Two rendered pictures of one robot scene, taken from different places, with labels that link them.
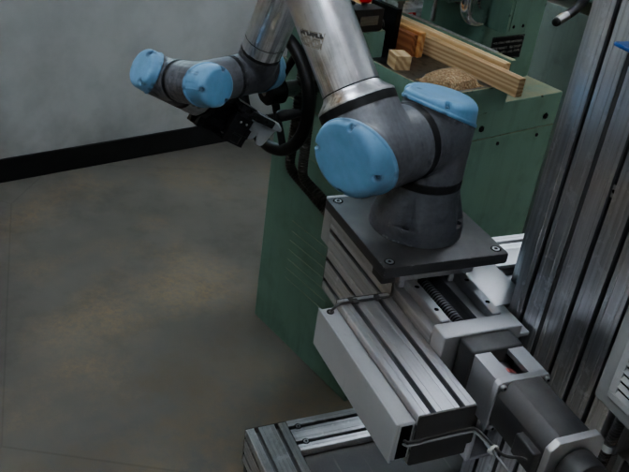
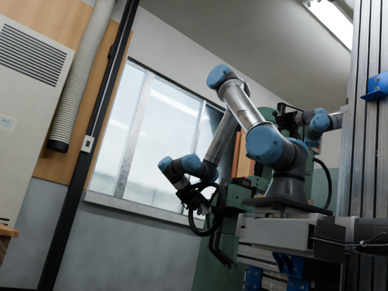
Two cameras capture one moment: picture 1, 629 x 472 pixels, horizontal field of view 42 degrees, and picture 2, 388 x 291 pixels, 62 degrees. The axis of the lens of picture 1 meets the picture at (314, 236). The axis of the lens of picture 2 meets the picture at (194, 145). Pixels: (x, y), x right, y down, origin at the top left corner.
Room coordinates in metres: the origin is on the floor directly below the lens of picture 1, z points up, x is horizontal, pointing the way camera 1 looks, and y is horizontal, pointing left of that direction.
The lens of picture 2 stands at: (0.01, 0.07, 0.63)
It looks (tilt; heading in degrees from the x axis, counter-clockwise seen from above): 17 degrees up; 7
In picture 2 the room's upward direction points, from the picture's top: 12 degrees clockwise
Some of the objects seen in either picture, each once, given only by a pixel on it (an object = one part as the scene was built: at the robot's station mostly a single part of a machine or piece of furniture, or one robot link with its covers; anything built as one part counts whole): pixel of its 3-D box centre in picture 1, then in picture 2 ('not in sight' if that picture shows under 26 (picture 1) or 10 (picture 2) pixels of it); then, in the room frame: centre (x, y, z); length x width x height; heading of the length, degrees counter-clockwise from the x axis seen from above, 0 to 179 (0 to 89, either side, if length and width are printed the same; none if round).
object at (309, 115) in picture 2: not in sight; (314, 117); (1.55, -0.33, 1.35); 0.11 x 0.08 x 0.09; 40
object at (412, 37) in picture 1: (386, 33); not in sight; (1.87, -0.10, 0.92); 0.19 x 0.02 x 0.05; 41
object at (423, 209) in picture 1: (420, 197); (286, 190); (1.17, -0.16, 0.87); 0.15 x 0.15 x 0.10
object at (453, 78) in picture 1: (451, 76); not in sight; (1.66, -0.24, 0.91); 0.12 x 0.09 x 0.03; 131
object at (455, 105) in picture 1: (431, 131); (289, 159); (1.16, -0.15, 0.98); 0.13 x 0.12 x 0.14; 139
